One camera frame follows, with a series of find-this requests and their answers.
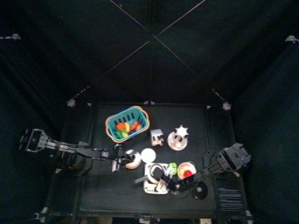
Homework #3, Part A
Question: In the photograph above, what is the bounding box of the red-orange toy vegetable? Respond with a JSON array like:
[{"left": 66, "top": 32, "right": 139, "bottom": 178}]
[{"left": 130, "top": 120, "right": 145, "bottom": 132}]

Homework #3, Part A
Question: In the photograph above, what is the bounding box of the white round disc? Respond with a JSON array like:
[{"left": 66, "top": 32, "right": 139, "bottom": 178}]
[{"left": 141, "top": 147, "right": 158, "bottom": 164}]

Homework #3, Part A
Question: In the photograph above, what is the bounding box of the teal basket with orange rim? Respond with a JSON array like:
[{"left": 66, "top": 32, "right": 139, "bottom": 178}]
[{"left": 105, "top": 105, "right": 153, "bottom": 144}]

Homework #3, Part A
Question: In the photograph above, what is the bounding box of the beige toy squash half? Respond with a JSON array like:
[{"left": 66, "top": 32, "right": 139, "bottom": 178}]
[{"left": 125, "top": 149, "right": 145, "bottom": 171}]

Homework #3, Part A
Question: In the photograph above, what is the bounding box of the green toy piece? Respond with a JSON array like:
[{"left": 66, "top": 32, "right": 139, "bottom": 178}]
[{"left": 167, "top": 162, "right": 179, "bottom": 176}]

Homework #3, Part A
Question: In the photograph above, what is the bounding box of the white star-shaped toy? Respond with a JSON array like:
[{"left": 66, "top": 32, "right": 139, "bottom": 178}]
[{"left": 174, "top": 124, "right": 191, "bottom": 138}]

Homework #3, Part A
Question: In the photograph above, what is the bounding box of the round plate with red food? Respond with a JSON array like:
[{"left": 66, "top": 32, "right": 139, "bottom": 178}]
[{"left": 177, "top": 160, "right": 199, "bottom": 180}]

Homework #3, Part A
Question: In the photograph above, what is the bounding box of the black toy pot with handle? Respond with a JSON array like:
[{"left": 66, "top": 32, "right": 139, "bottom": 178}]
[{"left": 134, "top": 164, "right": 170, "bottom": 186}]

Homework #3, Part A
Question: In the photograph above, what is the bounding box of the green toy vegetable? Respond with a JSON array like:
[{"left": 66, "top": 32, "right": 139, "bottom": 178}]
[{"left": 117, "top": 129, "right": 131, "bottom": 139}]

